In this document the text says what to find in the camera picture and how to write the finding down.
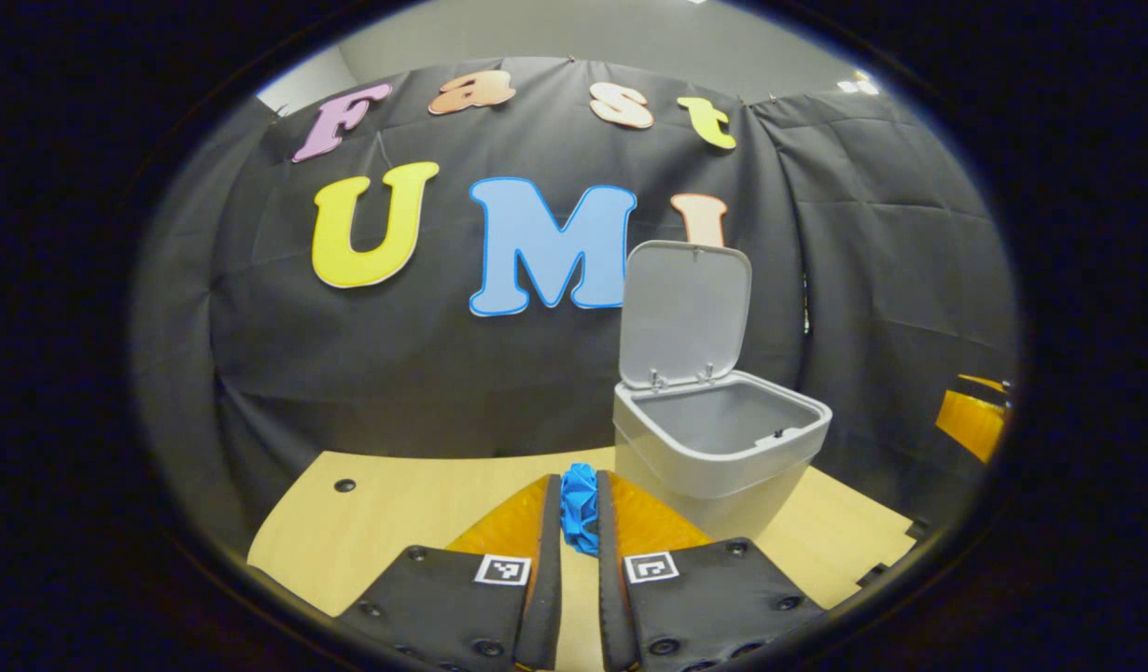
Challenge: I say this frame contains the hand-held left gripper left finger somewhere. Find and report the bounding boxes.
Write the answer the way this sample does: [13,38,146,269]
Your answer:
[336,473,564,672]

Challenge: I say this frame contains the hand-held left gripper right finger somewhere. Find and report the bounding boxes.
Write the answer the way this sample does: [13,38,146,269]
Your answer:
[597,469,827,672]

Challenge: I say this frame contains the blue paper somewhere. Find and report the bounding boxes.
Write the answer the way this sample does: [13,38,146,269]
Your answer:
[560,462,601,558]

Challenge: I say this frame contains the white desktop garbage bin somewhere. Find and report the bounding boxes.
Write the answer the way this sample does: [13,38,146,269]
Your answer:
[613,240,833,542]

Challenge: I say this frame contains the wooden desktop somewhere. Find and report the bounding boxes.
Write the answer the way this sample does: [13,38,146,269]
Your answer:
[247,446,920,672]

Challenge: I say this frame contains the black backdrop cloth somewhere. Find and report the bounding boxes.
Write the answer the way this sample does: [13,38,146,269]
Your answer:
[131,56,1018,552]

